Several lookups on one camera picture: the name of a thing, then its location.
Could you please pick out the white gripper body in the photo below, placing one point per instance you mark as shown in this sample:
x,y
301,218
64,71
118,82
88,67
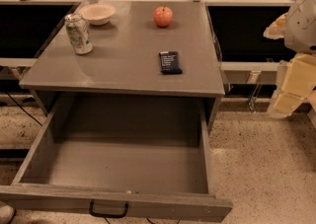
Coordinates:
x,y
302,27

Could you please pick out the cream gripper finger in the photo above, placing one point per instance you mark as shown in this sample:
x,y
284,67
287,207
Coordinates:
x,y
295,81
276,29

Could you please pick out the dark blue rxbar wrapper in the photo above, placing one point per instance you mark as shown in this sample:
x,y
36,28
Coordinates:
x,y
169,62

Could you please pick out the open grey top drawer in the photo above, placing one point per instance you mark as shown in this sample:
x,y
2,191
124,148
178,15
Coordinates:
x,y
151,152

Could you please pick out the red apple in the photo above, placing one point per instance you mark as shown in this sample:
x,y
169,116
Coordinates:
x,y
163,16

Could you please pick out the grey cabinet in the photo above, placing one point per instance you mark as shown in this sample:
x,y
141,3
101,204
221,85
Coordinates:
x,y
125,56

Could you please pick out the white bowl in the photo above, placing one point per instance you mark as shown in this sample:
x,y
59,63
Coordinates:
x,y
97,14

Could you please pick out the silver soda can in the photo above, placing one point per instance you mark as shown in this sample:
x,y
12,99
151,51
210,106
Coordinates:
x,y
77,30

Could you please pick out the white shoe tip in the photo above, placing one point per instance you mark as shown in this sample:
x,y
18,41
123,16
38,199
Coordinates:
x,y
6,213

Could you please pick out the black drawer handle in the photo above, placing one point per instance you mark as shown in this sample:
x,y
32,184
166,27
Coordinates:
x,y
108,211

